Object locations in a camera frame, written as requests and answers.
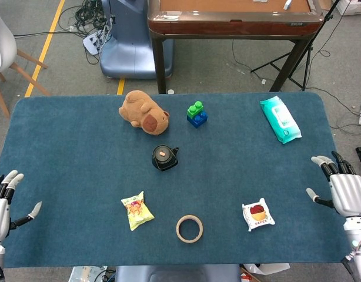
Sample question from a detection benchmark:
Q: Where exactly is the brown capybara plush toy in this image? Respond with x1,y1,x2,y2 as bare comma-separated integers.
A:
118,90,171,136

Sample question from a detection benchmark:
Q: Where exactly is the blue table cloth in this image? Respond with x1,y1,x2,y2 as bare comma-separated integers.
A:
0,91,350,268

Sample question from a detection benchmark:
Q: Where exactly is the yellow packing tape roll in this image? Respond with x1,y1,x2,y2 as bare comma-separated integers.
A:
176,214,204,244

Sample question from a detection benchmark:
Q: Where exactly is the brown mahjong table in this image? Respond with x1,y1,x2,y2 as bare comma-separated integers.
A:
147,0,325,95

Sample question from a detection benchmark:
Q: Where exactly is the black tripod stand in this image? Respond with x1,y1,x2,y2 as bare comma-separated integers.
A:
250,0,342,92

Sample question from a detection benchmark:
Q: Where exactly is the white chair with wooden legs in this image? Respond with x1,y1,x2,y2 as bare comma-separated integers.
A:
0,2,52,118

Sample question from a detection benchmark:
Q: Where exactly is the black lid with wooden knob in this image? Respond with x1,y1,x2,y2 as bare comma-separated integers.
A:
153,145,173,164

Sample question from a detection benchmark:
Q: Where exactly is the white power strip with plugs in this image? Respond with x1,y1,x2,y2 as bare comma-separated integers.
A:
82,32,106,55

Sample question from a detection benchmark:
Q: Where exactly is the green building block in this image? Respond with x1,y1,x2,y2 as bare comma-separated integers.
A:
186,100,205,120

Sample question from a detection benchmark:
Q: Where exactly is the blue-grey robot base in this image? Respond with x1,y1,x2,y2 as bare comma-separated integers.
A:
99,0,175,80

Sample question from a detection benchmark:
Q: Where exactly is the yellow snack bag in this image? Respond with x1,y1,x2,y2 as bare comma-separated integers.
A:
121,190,155,232

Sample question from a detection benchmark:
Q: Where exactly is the black cast iron teapot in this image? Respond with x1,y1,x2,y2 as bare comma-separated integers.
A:
151,144,180,172

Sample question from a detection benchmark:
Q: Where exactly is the green wet wipes pack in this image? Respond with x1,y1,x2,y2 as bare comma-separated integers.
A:
259,95,303,145

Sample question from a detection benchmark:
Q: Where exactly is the blue building block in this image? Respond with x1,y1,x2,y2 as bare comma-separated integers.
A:
186,110,209,129

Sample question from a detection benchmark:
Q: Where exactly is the white plastic bag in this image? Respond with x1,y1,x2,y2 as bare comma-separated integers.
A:
243,263,290,276

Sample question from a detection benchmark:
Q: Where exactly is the white and red snack packet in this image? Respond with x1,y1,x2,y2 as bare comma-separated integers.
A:
242,197,276,233

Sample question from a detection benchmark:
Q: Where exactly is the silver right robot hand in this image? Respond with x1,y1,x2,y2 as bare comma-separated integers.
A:
305,150,361,218

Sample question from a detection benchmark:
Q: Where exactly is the black floor cable bundle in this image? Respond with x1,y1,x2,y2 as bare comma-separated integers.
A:
58,0,113,64

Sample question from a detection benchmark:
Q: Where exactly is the grey-blue robot torso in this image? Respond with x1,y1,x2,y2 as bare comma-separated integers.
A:
114,264,242,282

